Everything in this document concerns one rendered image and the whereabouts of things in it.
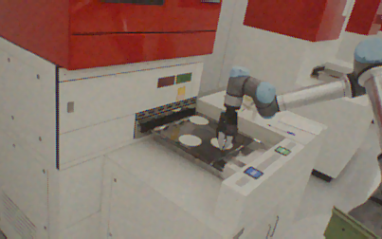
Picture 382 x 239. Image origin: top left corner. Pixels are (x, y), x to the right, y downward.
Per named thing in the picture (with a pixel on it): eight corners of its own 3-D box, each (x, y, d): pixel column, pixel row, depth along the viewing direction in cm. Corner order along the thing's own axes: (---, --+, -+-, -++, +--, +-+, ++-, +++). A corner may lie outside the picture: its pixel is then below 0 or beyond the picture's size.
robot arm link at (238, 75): (245, 72, 118) (227, 65, 123) (238, 99, 122) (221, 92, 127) (256, 70, 124) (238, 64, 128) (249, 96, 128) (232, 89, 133)
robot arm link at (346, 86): (380, 73, 123) (257, 103, 139) (383, 55, 114) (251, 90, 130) (391, 97, 117) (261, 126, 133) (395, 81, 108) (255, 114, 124)
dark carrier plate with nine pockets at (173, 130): (151, 129, 145) (151, 128, 145) (196, 114, 171) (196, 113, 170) (210, 162, 127) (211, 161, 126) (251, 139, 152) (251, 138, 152)
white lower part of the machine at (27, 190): (-6, 232, 188) (-20, 106, 155) (107, 181, 249) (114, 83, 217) (59, 316, 150) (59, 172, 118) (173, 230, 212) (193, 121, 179)
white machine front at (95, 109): (56, 168, 119) (55, 65, 103) (190, 119, 180) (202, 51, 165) (60, 172, 118) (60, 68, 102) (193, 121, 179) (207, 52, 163)
